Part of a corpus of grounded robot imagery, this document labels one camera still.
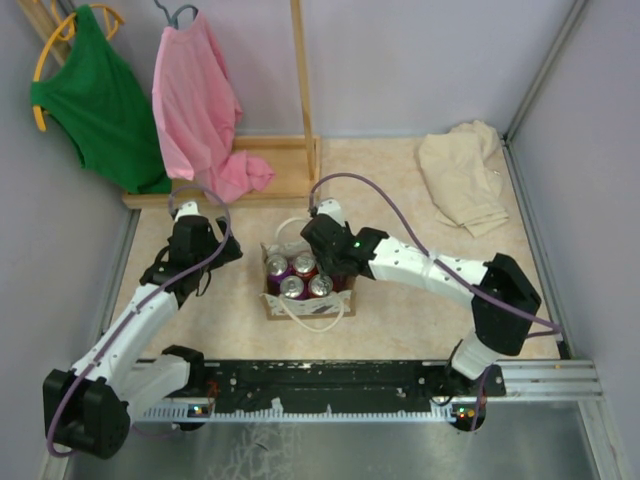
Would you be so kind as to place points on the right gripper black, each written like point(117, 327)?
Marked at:
point(324, 264)

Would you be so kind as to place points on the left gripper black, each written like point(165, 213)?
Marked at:
point(229, 252)

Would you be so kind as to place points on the red can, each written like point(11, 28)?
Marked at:
point(320, 286)
point(304, 266)

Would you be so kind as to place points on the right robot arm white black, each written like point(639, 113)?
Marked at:
point(502, 300)

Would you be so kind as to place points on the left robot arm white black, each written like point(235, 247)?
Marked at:
point(91, 407)

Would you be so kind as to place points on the purple can front left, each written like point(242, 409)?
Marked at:
point(293, 287)

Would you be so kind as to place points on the purple can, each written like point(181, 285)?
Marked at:
point(277, 268)
point(293, 287)

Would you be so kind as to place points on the purple can back left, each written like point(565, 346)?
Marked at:
point(277, 268)

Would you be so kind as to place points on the wooden clothes rack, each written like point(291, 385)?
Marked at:
point(296, 160)

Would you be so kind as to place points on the pink t-shirt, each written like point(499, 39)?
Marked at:
point(196, 113)

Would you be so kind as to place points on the beige folded cloth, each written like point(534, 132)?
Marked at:
point(463, 188)

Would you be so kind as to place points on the green tank top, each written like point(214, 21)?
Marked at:
point(97, 101)

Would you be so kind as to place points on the grey blue hanger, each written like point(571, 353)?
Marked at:
point(173, 18)

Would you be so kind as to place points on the yellow hanger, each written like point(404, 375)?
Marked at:
point(64, 32)

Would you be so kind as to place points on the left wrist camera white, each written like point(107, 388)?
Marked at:
point(189, 208)

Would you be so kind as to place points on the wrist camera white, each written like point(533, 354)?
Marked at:
point(332, 208)
point(189, 208)

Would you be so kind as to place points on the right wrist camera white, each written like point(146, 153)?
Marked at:
point(332, 208)

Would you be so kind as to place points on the canvas bag with white handles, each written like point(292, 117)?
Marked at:
point(317, 315)

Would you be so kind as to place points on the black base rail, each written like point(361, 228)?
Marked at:
point(342, 387)

